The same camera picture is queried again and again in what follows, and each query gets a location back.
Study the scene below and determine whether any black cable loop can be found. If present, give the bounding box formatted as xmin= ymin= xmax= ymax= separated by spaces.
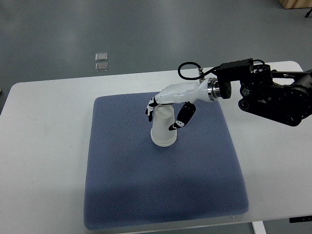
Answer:
xmin=177 ymin=61 xmax=220 ymax=80

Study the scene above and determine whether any black table control panel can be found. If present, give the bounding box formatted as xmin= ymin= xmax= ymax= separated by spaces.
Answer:
xmin=289 ymin=215 xmax=312 ymax=223

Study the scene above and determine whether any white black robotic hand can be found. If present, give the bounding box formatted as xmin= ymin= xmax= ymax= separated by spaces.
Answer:
xmin=145 ymin=78 xmax=221 ymax=131

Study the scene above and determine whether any white paper cup on cushion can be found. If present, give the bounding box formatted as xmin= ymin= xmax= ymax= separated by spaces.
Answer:
xmin=151 ymin=131 xmax=177 ymax=147

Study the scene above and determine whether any wooden furniture corner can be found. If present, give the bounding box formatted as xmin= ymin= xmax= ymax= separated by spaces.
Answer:
xmin=278 ymin=0 xmax=312 ymax=9

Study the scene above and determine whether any white paper cup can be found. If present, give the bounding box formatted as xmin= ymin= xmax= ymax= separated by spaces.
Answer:
xmin=151 ymin=131 xmax=177 ymax=147
xmin=151 ymin=105 xmax=177 ymax=135

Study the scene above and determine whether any upper floor socket plate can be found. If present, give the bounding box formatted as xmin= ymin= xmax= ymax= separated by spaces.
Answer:
xmin=95 ymin=52 xmax=108 ymax=61

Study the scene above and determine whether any white table leg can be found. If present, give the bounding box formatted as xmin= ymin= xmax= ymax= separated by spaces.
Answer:
xmin=252 ymin=221 xmax=266 ymax=234

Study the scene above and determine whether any blue grey cushion mat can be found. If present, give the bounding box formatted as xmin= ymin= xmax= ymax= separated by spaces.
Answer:
xmin=84 ymin=93 xmax=249 ymax=230

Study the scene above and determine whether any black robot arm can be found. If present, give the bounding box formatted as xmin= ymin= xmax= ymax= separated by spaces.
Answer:
xmin=212 ymin=58 xmax=312 ymax=126

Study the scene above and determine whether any black tripod leg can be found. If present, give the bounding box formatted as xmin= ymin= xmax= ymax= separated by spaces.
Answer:
xmin=305 ymin=8 xmax=312 ymax=18

